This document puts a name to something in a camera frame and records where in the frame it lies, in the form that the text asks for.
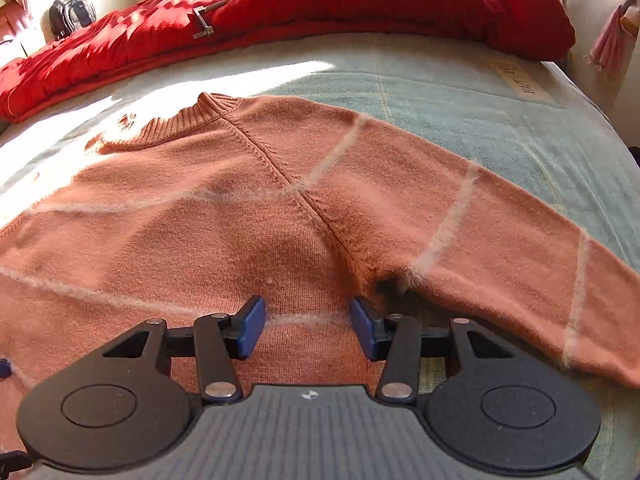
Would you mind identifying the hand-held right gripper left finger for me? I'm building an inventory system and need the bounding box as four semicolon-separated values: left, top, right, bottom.
102;295;267;403

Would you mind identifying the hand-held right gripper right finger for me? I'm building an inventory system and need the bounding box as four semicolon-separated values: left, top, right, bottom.
350;297;516;403

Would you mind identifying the orange striped knit sweater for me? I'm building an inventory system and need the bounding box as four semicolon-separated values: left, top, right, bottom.
0;92;640;456

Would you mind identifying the green checked bed sheet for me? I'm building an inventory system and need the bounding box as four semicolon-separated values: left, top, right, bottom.
0;32;640;480

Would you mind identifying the red quilt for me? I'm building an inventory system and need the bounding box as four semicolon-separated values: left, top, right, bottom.
0;0;576;123

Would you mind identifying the wooden headboard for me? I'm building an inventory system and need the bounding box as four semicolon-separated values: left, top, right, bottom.
0;2;30;58

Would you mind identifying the grey backpack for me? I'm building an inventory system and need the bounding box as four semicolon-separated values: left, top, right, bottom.
49;0;97;40

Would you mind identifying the metal crank handle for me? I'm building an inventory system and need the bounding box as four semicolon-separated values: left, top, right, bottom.
192;0;231;40

